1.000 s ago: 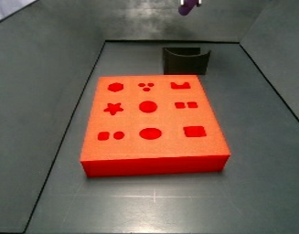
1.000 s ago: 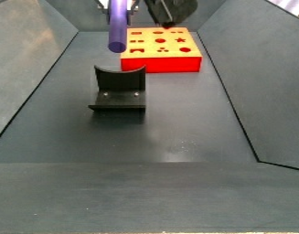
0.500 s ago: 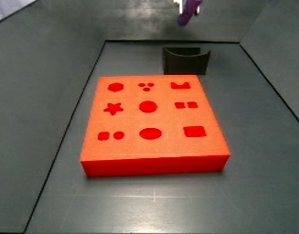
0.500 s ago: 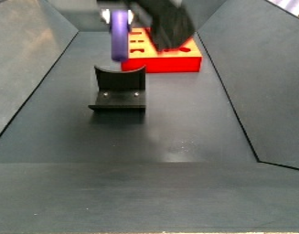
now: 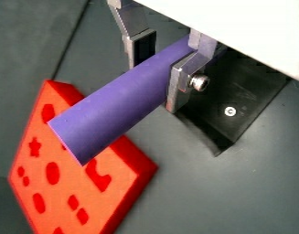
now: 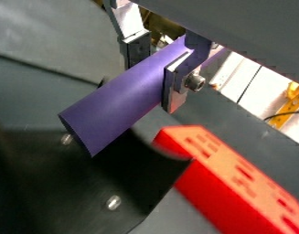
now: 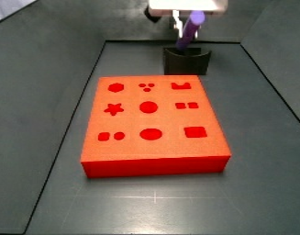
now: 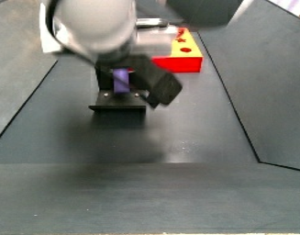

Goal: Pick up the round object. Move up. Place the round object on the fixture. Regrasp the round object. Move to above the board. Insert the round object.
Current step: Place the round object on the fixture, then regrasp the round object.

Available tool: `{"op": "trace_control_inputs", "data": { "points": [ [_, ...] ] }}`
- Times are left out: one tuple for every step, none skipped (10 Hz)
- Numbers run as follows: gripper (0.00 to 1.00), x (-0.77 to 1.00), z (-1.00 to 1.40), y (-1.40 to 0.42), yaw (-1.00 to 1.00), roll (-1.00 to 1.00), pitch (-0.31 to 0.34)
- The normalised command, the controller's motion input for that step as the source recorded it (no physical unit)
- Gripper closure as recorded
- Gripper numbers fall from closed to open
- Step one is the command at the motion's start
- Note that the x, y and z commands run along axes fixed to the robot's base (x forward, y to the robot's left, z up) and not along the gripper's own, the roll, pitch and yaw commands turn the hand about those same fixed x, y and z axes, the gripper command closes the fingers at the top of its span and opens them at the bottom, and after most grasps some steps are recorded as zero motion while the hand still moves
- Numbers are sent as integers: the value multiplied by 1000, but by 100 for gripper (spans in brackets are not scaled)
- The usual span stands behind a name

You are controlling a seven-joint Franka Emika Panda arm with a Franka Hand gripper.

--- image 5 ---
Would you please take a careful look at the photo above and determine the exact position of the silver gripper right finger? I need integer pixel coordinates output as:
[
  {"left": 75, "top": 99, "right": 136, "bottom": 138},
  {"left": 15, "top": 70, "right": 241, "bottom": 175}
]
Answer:
[{"left": 166, "top": 29, "right": 228, "bottom": 113}]

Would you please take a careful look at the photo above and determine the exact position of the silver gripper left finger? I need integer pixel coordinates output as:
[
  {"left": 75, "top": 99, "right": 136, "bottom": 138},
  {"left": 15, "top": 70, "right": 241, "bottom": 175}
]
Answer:
[{"left": 108, "top": 0, "right": 157, "bottom": 68}]

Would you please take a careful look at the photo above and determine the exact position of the purple cylinder peg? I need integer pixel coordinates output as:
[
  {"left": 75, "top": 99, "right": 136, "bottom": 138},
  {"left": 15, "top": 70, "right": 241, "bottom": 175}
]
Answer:
[{"left": 50, "top": 37, "right": 193, "bottom": 165}]

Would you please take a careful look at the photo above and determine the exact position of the red foam shape-sorter block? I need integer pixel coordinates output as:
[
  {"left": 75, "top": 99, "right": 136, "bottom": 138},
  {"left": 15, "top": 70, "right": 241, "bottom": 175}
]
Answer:
[{"left": 9, "top": 80, "right": 158, "bottom": 234}]

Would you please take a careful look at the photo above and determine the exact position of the black curved holder bracket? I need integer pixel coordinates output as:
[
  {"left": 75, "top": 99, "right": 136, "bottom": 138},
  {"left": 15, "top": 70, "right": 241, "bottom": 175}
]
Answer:
[{"left": 177, "top": 49, "right": 289, "bottom": 155}]

